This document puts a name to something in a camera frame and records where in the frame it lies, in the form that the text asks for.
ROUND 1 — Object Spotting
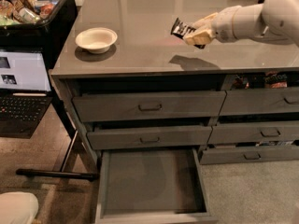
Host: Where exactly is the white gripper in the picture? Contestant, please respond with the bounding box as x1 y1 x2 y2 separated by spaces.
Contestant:
183 6 245 45

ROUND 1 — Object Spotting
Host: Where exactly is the black rxbar chocolate wrapper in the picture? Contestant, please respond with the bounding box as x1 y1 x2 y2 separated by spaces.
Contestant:
170 18 195 42

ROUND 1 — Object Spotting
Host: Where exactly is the white robot base corner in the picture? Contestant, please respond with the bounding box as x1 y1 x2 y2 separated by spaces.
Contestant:
0 191 39 224

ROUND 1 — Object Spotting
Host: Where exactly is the grey middle left drawer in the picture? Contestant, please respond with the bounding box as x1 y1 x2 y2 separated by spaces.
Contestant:
87 125 212 150

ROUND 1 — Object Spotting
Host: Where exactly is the grey top right drawer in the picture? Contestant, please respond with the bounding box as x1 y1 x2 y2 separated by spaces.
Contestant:
220 87 299 116

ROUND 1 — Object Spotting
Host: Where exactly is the grey middle right drawer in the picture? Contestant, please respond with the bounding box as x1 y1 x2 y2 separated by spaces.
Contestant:
208 121 299 144

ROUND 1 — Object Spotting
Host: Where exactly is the grey top left drawer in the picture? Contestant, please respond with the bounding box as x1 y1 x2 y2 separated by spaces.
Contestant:
73 91 226 122

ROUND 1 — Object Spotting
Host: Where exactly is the grey bottom right drawer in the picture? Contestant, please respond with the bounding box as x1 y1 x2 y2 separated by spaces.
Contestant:
200 146 299 165

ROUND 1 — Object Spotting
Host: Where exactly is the open grey bottom left drawer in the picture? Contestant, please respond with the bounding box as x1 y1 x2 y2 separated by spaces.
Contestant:
94 148 218 224

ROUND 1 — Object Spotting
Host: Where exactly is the white paper bowl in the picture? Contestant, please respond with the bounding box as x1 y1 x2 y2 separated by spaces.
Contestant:
75 27 118 54

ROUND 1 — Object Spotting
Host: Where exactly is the black bin of snacks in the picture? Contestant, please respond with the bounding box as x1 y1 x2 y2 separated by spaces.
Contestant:
0 0 78 69

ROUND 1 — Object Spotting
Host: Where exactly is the black laptop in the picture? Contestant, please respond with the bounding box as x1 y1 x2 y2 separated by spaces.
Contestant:
0 50 51 138

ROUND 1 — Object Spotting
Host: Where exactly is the grey cabinet frame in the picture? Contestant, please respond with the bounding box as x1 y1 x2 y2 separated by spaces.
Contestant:
53 72 299 160

